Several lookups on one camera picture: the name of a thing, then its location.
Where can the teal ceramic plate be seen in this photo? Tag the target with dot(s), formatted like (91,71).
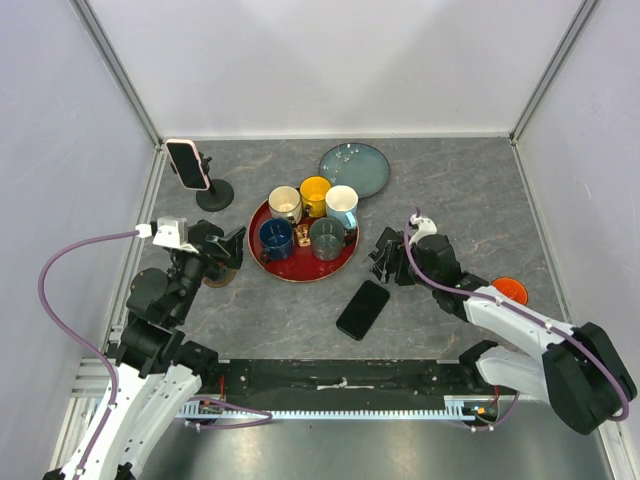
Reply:
(357,165)

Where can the phone in pink case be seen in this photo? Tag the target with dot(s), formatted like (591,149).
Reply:
(188,164)

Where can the black phone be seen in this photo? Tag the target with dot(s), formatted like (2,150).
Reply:
(362,310)

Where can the dark blue mug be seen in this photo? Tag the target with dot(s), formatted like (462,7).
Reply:
(276,239)

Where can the small gold brown ornament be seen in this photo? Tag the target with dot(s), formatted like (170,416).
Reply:
(302,235)

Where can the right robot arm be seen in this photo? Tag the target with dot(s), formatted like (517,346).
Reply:
(575,369)

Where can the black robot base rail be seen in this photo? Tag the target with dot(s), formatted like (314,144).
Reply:
(345,385)

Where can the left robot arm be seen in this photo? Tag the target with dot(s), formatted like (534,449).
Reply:
(155,370)

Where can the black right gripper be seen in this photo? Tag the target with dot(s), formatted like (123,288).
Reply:
(395,253)

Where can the cream ceramic mug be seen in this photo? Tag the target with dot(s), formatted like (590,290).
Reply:
(285,202)

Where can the grey-green ceramic mug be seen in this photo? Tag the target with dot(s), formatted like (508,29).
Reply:
(327,238)

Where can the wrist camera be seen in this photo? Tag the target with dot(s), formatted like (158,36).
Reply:
(167,232)
(424,227)

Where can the black round-base phone stand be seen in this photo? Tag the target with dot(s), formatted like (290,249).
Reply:
(219,194)

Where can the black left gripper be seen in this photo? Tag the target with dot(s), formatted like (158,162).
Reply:
(233,242)

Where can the black folding phone stand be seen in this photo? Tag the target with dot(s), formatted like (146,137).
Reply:
(386,255)

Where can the light blue mug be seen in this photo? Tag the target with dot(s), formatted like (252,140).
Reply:
(341,204)

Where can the round red tray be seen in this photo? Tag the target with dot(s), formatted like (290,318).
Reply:
(302,266)

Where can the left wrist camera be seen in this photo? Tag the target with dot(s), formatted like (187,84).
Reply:
(167,232)

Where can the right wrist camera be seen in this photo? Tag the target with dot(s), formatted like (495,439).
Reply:
(424,227)

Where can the yellow ceramic mug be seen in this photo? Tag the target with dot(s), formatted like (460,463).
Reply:
(313,192)

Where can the slotted cable duct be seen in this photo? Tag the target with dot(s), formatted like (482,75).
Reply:
(453,410)

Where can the orange mug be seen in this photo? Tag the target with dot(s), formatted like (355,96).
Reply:
(511,288)

